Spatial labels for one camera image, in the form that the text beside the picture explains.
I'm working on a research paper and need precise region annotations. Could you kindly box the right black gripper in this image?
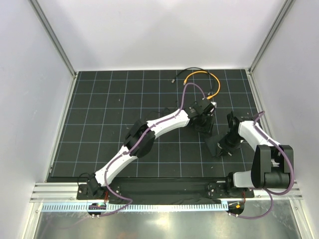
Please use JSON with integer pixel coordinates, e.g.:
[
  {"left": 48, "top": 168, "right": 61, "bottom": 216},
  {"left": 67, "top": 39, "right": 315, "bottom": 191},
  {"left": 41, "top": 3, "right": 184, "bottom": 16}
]
[{"left": 217, "top": 131, "right": 242, "bottom": 156}]

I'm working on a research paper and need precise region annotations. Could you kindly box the black power adapter with cord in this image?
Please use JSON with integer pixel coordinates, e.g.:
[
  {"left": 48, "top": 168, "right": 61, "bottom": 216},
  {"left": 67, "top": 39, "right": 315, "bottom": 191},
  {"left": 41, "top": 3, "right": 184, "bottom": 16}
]
[{"left": 152, "top": 106, "right": 214, "bottom": 136}]

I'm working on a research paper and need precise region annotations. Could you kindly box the orange ethernet cable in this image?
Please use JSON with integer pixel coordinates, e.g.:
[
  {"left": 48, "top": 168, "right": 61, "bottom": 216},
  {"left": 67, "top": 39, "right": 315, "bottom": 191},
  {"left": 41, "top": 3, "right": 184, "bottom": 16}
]
[{"left": 183, "top": 71, "right": 221, "bottom": 100}]

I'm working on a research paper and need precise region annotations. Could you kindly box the black network switch box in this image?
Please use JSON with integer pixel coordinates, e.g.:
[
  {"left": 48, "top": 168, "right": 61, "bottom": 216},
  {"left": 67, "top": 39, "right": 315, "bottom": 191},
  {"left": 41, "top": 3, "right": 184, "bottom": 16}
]
[{"left": 204, "top": 134, "right": 225, "bottom": 157}]

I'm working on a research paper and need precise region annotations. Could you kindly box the black ethernet cable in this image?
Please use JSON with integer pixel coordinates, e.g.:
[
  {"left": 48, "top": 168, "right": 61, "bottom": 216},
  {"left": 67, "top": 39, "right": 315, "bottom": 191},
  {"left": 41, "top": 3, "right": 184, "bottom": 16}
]
[{"left": 170, "top": 67, "right": 217, "bottom": 97}]

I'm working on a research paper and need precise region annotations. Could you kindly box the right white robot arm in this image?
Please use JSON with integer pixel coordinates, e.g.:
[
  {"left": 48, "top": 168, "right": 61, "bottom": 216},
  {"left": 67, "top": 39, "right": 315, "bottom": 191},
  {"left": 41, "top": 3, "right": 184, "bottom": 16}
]
[{"left": 217, "top": 111, "right": 295, "bottom": 197}]

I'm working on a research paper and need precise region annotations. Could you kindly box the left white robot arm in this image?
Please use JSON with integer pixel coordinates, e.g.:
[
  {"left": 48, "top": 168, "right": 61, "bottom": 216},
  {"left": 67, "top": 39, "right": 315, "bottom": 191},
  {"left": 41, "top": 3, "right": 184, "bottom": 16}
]
[{"left": 87, "top": 98, "right": 217, "bottom": 199}]

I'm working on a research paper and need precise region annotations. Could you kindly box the black grid cutting mat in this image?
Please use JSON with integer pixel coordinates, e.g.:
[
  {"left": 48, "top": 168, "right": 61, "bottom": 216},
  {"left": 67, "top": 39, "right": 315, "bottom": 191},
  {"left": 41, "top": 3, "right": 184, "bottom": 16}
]
[{"left": 47, "top": 69, "right": 258, "bottom": 182}]

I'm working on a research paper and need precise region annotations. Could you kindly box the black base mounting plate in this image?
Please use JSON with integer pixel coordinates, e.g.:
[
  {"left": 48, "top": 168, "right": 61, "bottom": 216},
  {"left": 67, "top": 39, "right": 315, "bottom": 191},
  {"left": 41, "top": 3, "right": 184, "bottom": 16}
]
[{"left": 76, "top": 177, "right": 255, "bottom": 200}]

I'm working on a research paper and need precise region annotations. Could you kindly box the white slotted cable duct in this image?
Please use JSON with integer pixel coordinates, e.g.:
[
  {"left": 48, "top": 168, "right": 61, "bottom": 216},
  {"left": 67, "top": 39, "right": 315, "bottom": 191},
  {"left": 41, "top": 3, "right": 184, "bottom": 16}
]
[{"left": 41, "top": 201, "right": 228, "bottom": 213}]

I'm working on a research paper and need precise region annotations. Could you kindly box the right aluminium frame post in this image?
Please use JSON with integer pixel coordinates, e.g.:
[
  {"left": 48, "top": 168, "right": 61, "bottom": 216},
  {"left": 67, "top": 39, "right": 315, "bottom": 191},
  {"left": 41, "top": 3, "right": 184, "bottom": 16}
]
[{"left": 248, "top": 0, "right": 295, "bottom": 75}]

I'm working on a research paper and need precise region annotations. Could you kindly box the aluminium frame post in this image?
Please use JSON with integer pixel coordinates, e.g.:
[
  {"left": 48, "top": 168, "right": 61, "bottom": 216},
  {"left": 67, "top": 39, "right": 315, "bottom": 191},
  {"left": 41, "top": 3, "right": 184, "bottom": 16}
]
[
  {"left": 248, "top": 0, "right": 295, "bottom": 75},
  {"left": 28, "top": 0, "right": 77, "bottom": 78}
]

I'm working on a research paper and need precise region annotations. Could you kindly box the aluminium front rail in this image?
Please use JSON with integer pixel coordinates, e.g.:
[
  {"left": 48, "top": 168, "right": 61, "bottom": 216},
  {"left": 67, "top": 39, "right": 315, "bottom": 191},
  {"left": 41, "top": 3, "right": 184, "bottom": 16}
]
[{"left": 29, "top": 183, "right": 303, "bottom": 203}]

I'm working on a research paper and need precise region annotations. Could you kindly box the left aluminium frame post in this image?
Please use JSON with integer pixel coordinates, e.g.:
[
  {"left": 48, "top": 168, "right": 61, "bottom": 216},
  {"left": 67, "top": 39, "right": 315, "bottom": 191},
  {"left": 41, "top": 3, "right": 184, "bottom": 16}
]
[{"left": 28, "top": 0, "right": 77, "bottom": 78}]

